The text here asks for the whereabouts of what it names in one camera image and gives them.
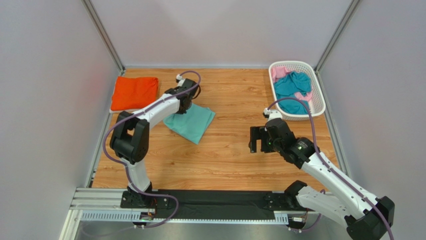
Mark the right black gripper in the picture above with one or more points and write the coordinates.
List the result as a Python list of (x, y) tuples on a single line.
[(262, 136)]

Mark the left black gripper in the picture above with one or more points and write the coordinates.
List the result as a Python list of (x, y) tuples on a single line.
[(182, 111)]

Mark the mint green t-shirt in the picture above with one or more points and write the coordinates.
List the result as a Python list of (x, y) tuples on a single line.
[(191, 125)]

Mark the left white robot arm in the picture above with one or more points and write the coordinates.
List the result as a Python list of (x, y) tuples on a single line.
[(131, 133)]

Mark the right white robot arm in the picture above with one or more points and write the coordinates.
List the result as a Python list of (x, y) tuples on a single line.
[(339, 189)]

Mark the folded orange t-shirt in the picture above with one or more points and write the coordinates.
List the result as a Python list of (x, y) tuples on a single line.
[(135, 90)]

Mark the teal blue t-shirt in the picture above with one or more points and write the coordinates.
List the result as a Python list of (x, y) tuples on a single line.
[(292, 106)]

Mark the white plastic laundry basket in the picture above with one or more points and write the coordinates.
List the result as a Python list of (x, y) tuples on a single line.
[(316, 106)]

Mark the pink t-shirt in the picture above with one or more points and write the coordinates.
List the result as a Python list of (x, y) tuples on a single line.
[(279, 71)]

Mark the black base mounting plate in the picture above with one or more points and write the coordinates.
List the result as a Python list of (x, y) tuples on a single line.
[(217, 204)]

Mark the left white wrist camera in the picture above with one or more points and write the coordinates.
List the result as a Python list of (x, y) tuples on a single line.
[(181, 81)]

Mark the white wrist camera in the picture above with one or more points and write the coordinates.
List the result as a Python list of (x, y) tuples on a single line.
[(271, 114), (181, 81)]

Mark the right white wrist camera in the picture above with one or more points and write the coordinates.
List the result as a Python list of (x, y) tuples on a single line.
[(271, 114)]

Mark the left aluminium corner post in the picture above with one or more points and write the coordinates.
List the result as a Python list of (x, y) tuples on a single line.
[(93, 14)]

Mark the aluminium corner post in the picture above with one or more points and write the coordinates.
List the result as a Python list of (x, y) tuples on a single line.
[(93, 14), (350, 11)]

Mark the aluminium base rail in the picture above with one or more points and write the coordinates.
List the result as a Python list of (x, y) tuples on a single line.
[(104, 204)]

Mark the right aluminium corner post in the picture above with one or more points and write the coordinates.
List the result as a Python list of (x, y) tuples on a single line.
[(350, 11)]

